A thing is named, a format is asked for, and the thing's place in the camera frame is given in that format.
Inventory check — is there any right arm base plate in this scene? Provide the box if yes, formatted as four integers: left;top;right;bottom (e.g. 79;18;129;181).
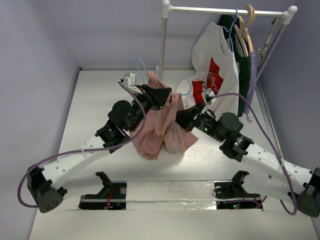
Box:
212;170;263;210

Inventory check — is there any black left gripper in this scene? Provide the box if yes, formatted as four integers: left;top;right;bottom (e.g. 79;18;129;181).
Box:
128;85;172;133

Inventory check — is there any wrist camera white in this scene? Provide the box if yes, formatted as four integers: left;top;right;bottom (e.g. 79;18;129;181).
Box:
201;88;215;112
118;73;142;94

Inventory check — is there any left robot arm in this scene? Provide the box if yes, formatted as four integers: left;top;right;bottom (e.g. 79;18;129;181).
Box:
21;83;172;213

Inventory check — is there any wooden clip hanger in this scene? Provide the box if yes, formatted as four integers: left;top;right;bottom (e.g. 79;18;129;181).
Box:
258;17;281;62

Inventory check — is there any white Coca-Cola t shirt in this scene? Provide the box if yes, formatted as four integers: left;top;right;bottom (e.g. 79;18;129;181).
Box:
176;22;240;109

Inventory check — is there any light blue wire hanger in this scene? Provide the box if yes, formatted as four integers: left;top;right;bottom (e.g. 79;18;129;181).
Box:
134;56;193;152

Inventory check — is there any lilac t shirt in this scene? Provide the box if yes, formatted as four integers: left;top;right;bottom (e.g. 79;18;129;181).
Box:
243;21;258;123

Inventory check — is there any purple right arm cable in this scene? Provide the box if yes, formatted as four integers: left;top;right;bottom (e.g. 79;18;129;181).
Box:
212;92;298;216

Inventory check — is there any pink t shirt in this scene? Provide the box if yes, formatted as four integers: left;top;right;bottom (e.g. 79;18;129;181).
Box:
130;70;200;161

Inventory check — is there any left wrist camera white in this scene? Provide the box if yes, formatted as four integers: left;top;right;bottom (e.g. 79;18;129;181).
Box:
118;73;142;94

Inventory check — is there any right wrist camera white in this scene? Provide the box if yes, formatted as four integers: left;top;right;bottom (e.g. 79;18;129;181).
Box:
201;88;215;112

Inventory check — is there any dark green t shirt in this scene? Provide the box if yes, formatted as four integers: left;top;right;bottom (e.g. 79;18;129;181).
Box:
216;14;252;118

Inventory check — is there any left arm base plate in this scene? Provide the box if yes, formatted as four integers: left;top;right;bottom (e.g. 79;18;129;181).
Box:
78;171;127;211

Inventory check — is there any white clothes rack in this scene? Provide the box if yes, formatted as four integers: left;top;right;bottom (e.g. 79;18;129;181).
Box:
156;0;298;78

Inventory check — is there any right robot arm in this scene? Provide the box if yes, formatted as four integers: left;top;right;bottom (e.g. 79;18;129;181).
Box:
175;103;320;218

